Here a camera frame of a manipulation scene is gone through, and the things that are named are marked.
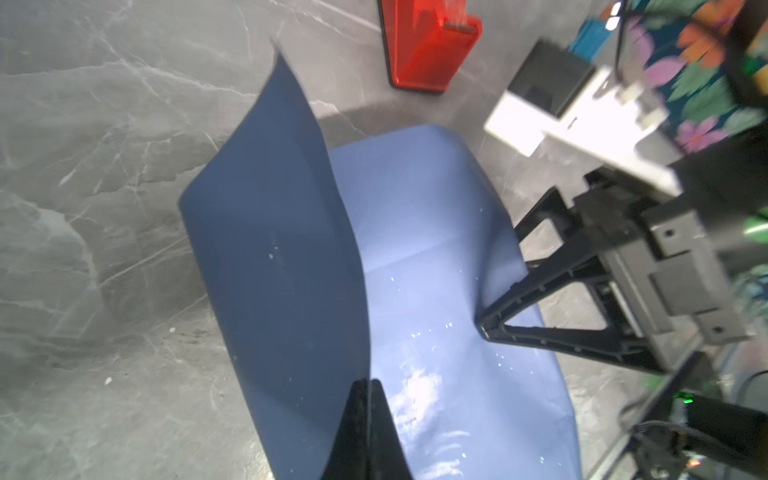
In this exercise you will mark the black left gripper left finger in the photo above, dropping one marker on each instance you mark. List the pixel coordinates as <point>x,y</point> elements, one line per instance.
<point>349,457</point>

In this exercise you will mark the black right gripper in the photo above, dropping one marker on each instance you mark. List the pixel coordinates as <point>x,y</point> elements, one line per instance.
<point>672,270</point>

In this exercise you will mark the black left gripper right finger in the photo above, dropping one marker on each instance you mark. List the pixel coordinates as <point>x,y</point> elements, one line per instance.
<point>386,457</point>

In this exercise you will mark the red tape dispenser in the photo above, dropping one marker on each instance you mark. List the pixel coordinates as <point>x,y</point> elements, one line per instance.
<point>426,42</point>

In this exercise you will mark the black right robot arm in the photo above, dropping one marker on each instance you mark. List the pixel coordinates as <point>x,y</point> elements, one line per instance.
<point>703,66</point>

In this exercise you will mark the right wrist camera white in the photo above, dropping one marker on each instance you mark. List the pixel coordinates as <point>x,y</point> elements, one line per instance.
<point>555,93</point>

